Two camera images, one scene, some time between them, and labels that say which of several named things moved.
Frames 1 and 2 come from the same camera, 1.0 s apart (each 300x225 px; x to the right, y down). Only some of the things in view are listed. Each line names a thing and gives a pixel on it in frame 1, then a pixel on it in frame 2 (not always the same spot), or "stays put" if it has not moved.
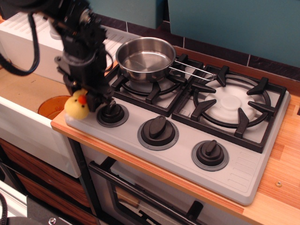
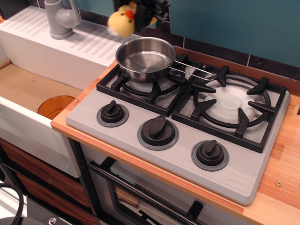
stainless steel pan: (146, 59) stays put
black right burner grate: (233, 104) stays put
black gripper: (84, 61) -> (161, 8)
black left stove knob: (112, 115) stays put
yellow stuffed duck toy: (76, 107) -> (122, 22)
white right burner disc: (228, 100) stays put
